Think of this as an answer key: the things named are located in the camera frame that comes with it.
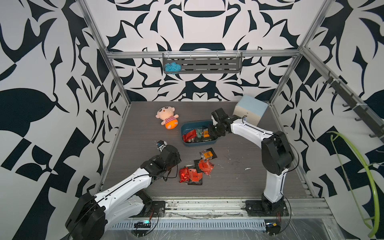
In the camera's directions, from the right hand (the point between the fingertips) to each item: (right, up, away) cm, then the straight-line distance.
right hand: (207, 129), depth 94 cm
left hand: (-18, -12, -10) cm, 24 cm away
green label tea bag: (-5, -2, +5) cm, 7 cm away
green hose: (+52, -31, -43) cm, 74 cm away
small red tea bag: (-12, -5, +3) cm, 13 cm away
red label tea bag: (-8, -25, -12) cm, 29 cm away
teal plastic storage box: (-12, +2, +7) cm, 14 cm away
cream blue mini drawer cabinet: (+31, +13, +4) cm, 34 cm away
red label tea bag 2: (-2, -20, -7) cm, 22 cm away
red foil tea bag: (-14, -24, -13) cm, 31 cm away
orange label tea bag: (0, -14, -3) cm, 15 cm away
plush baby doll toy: (-27, +10, +10) cm, 31 cm away
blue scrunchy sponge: (-21, +38, -3) cm, 43 cm away
